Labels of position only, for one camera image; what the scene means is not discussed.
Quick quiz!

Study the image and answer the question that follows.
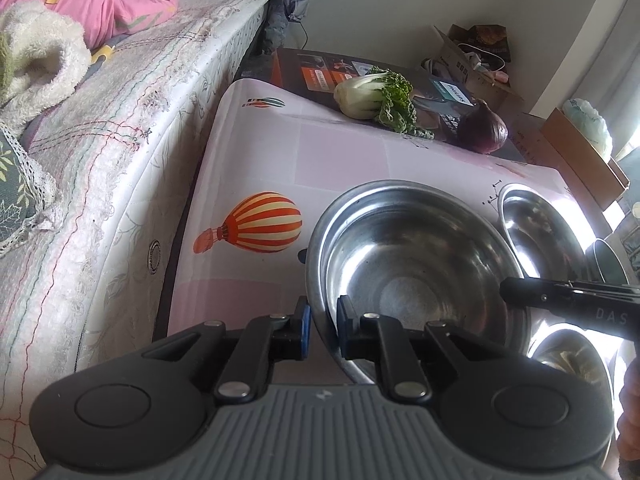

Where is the teal ceramic bowl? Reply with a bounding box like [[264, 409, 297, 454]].
[[586, 238, 629, 285]]

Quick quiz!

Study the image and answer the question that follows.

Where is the large steel bowl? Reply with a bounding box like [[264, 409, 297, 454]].
[[305, 180, 532, 385]]

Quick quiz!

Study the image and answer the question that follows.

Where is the person's right hand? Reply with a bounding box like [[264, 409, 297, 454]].
[[617, 356, 640, 479]]

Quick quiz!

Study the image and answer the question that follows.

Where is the brown cardboard tray box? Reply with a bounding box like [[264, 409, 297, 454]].
[[541, 108, 630, 210]]

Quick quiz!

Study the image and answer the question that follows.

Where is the pink balloon tablecloth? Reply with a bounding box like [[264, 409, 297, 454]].
[[167, 78, 601, 386]]

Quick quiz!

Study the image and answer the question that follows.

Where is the white plastic bag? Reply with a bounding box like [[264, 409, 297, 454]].
[[561, 99, 613, 162]]

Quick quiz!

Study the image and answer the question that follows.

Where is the red cabbage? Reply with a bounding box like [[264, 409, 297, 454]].
[[457, 100, 508, 155]]

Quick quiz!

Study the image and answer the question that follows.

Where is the white quilted mattress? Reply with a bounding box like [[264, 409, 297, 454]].
[[1, 0, 269, 479]]

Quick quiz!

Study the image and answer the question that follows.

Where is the green bok choy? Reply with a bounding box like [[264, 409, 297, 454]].
[[333, 66, 434, 139]]

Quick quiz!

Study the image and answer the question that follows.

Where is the green leaf cushion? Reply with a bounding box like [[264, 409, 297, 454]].
[[0, 124, 58, 257]]

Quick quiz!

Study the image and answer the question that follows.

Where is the open cardboard box clutter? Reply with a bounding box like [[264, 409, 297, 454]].
[[433, 26, 524, 110]]

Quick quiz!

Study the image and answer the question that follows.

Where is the white fluffy towel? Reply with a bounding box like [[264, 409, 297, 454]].
[[1, 0, 91, 136]]

